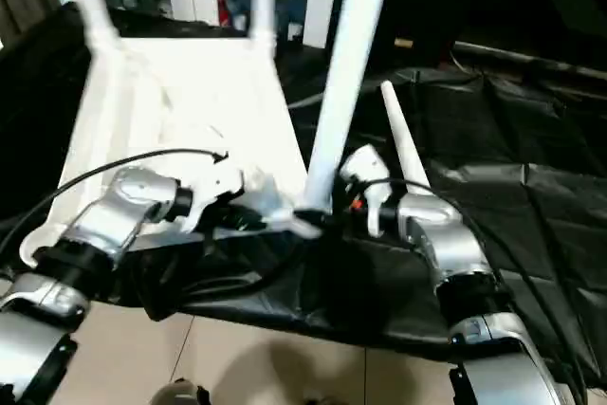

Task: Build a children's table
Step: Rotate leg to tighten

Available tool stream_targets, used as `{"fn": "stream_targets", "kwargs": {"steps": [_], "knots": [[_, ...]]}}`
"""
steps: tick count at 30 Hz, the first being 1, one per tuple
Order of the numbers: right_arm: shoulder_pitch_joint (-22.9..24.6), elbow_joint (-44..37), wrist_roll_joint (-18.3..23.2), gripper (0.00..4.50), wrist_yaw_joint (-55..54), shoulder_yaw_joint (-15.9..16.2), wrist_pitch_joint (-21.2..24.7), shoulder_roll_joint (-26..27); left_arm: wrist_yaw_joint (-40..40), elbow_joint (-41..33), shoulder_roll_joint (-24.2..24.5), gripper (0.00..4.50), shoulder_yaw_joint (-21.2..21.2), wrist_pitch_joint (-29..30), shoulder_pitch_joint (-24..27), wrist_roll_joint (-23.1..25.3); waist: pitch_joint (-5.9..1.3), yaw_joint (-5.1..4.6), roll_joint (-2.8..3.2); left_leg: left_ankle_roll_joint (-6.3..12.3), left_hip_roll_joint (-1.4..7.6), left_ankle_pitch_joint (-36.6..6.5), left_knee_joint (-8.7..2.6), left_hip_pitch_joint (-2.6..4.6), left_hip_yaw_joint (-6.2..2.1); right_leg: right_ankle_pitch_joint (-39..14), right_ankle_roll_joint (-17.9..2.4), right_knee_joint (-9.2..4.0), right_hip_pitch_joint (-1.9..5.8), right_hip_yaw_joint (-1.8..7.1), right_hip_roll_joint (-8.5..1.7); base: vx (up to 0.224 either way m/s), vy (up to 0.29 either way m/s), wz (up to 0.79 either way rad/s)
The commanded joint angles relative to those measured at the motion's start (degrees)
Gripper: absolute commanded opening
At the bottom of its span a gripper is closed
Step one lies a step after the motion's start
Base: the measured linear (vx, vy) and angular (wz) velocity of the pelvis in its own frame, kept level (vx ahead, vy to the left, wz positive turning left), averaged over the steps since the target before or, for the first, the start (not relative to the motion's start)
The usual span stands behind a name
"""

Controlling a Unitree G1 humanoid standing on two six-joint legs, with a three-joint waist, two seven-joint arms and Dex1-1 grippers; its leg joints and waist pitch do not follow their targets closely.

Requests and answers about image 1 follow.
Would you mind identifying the white plastic table top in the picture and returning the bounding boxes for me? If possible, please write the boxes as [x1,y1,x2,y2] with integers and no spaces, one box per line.
[18,33,329,269]

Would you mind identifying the small white box red base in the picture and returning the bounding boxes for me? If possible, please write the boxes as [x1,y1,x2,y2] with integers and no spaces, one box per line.
[285,19,305,45]

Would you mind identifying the dark metal rod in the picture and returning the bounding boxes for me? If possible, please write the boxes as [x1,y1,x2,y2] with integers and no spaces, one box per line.
[451,41,607,83]

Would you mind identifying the black left camera cable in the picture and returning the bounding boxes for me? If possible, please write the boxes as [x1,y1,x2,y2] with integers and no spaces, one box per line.
[0,147,230,260]

